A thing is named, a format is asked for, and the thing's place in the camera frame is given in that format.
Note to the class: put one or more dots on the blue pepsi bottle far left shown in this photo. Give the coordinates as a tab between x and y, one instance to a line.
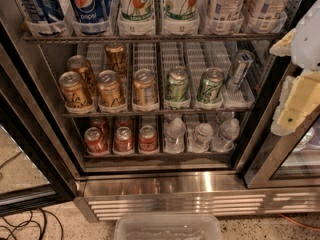
48	14

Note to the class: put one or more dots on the green can right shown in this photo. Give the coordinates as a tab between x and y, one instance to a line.
211	82

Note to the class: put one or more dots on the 7up zero bottle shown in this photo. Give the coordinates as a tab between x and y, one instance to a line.
136	17
180	17

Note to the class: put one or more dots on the green can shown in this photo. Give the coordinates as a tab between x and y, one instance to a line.
211	82
177	84

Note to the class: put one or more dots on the blue pepsi bottle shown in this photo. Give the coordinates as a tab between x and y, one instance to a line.
48	14
91	16

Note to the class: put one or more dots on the red can front left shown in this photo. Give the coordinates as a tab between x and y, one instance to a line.
95	140

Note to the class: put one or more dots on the white labelled bottle left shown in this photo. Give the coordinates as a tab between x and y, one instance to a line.
223	15

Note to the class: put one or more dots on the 7up zero bottle right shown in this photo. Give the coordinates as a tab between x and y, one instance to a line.
180	17

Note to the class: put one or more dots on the gold can column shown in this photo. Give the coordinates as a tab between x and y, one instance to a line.
145	88
110	88

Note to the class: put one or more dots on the red can rear middle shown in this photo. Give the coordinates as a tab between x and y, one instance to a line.
125	121

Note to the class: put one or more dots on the red can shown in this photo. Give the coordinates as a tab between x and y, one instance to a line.
101	123
147	138
95	140
123	139
125	121

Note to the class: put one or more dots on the gold can back left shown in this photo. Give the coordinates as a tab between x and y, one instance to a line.
81	65

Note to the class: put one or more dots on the left glass fridge door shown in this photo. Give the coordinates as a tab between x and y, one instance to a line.
39	184

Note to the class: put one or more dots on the red can front middle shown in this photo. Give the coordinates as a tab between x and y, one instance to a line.
123	139

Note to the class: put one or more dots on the gold can front left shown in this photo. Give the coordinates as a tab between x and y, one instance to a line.
74	90

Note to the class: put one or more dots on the steel fridge base grille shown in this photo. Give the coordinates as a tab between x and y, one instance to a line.
106	199

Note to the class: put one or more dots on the slim silver can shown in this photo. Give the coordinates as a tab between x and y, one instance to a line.
239	67

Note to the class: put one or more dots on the red can front right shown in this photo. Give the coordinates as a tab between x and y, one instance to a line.
147	138

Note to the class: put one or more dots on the green can left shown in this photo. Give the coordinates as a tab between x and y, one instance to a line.
177	84

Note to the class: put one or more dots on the rear water bottle right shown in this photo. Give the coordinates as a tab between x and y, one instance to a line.
223	116

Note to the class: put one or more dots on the right glass fridge door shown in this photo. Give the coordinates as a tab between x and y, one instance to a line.
273	162

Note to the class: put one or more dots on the gold can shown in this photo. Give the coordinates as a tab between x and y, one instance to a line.
74	90
117	56
81	65

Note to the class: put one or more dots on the glass fridge door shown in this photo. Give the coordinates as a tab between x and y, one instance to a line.
273	162
39	184

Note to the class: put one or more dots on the red can rear left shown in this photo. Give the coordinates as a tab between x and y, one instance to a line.
101	123

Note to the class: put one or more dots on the white labelled bottle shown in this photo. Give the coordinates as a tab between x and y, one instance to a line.
223	15
261	16

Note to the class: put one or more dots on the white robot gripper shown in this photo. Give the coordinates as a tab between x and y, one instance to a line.
307	44

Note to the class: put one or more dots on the white labelled bottle right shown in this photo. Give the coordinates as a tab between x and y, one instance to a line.
261	16

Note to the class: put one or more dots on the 7up zero bottle left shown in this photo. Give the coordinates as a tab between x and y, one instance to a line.
136	17

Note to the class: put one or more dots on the clear plastic bin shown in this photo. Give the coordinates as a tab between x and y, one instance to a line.
167	226

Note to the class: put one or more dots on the clear water bottle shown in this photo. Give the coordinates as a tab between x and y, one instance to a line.
228	132
199	138
174	136

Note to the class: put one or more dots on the gold can rear centre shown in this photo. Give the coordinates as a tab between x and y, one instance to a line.
117	56

